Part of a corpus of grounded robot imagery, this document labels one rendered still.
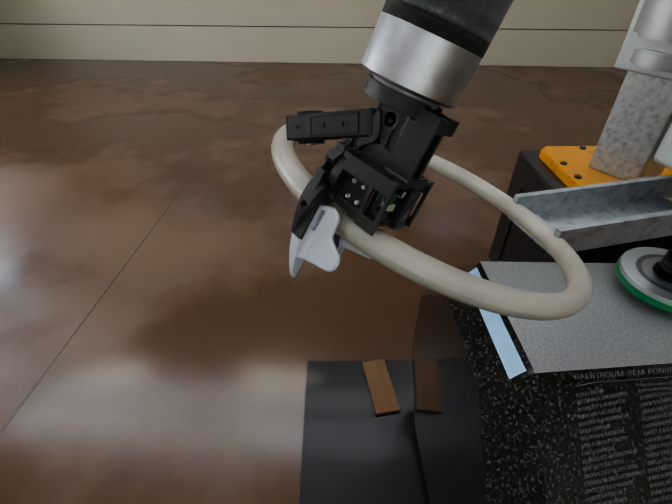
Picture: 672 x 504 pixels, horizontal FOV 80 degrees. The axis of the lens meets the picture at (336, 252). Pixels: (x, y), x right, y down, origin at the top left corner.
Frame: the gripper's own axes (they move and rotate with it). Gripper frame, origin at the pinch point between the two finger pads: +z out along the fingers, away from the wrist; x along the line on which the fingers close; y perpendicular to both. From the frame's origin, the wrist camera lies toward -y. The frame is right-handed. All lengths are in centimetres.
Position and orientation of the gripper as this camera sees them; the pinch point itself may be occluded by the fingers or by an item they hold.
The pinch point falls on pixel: (311, 257)
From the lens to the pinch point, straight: 45.6
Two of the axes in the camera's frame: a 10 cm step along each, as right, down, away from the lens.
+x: 6.3, -1.6, 7.6
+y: 6.8, 5.9, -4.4
